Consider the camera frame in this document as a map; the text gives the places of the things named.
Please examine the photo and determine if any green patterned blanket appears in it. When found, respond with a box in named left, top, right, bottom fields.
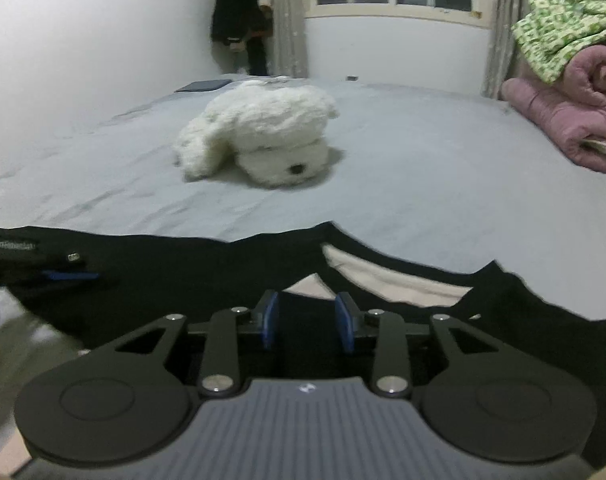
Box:
left=512, top=0, right=606, bottom=84

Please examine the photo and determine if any pink rolled quilt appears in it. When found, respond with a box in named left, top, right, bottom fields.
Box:
left=501, top=44, right=606, bottom=174

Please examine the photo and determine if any beige black raglan shirt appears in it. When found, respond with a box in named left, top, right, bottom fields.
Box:
left=0, top=223, right=606, bottom=467

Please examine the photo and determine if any dark tablet on bed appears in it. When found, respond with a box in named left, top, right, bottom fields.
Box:
left=176, top=78, right=233, bottom=93

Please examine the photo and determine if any white lace curtain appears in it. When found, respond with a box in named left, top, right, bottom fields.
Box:
left=271, top=0, right=309, bottom=78

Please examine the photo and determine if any right side lace curtain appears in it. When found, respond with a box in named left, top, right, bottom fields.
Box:
left=481, top=0, right=530, bottom=99

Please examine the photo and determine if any hanging black coat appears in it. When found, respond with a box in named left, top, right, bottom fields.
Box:
left=210, top=0, right=274, bottom=76

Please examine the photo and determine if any white plush dog toy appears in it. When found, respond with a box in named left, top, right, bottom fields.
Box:
left=174, top=77, right=339, bottom=188

